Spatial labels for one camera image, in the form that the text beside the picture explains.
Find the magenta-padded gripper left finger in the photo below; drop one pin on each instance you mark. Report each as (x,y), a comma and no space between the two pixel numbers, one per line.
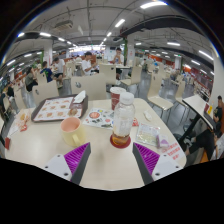
(76,156)

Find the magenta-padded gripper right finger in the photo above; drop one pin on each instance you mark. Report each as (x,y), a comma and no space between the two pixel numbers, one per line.
(146,157)

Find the clear plastic drink bottle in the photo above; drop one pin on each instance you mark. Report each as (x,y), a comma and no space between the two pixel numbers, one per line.
(122,120)

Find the clear plastic wrapper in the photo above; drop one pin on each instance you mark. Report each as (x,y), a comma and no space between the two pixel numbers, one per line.
(147,134)

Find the pale yellow mug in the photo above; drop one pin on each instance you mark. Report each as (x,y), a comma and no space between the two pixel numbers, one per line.
(70,131)

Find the small red packet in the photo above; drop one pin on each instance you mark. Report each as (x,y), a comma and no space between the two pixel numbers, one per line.
(135,122)

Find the small white packet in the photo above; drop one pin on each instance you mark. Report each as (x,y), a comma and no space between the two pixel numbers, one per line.
(148,115)

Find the printed colourful flyer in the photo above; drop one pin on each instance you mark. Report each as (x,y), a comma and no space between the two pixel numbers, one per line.
(98,118)

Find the dark food tray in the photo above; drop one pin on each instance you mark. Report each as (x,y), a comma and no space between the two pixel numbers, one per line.
(55,108)

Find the white paper napkin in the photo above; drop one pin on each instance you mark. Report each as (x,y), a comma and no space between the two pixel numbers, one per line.
(79,97)

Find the clear bag of snacks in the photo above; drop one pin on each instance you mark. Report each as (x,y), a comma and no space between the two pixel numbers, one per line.
(22,120)

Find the red paper cup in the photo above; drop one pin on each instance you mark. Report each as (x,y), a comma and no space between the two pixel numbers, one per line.
(115,95)

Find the beige chair with round logo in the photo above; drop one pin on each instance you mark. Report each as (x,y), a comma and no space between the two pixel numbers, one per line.
(45,92)
(90,86)

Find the group of beige chairs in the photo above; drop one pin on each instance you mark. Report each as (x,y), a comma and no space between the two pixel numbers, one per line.
(156,86)

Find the beige square dining table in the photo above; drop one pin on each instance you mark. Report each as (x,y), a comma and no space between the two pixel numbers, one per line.
(196,103)

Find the ceiling air conditioner unit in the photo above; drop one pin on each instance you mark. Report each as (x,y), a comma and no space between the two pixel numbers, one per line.
(63,24)

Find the group of ceiling lights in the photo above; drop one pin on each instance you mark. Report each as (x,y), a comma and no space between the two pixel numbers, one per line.
(120,22)

